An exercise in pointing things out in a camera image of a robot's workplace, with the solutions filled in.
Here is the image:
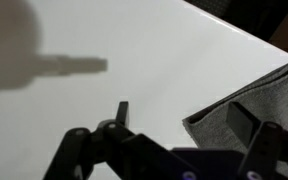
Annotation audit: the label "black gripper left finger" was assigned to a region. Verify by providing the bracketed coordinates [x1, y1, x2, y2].
[43, 101, 141, 180]

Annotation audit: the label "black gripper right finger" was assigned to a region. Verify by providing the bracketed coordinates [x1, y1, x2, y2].
[226, 102, 288, 180]

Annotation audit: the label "grey terry cloth towel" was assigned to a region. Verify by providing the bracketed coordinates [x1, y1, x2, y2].
[182, 58, 288, 180]

